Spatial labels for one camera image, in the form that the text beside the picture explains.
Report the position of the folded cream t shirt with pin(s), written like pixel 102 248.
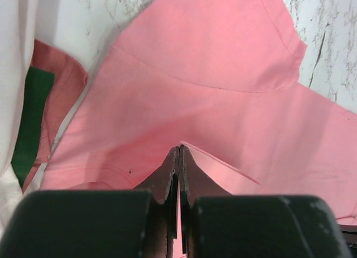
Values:
pixel 18 22

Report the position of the pink t shirt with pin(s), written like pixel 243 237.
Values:
pixel 221 77

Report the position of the folded dark red t shirt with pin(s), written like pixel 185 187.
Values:
pixel 70 78

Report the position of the folded green t shirt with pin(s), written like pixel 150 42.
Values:
pixel 38 85

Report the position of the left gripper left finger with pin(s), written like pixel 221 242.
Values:
pixel 98 223

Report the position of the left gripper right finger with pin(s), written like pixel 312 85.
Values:
pixel 215 223

